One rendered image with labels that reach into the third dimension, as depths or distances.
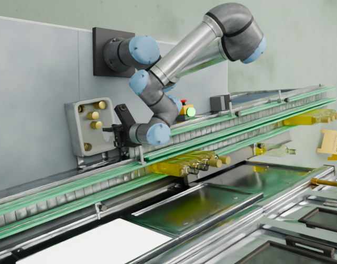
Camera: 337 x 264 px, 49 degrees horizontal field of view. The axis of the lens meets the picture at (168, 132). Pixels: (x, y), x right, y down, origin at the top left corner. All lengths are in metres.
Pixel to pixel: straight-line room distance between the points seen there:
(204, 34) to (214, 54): 0.16
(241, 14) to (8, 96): 0.89
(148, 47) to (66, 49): 0.34
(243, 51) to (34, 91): 0.81
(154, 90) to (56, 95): 0.48
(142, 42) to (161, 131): 0.42
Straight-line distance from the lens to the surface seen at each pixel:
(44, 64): 1.57
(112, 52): 1.62
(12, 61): 1.53
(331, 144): 4.79
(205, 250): 1.21
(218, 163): 1.56
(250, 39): 1.35
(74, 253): 1.28
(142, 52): 1.50
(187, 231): 1.27
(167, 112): 1.29
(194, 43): 1.27
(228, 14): 1.30
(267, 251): 1.23
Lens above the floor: 2.19
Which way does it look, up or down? 49 degrees down
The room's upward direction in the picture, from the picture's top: 93 degrees clockwise
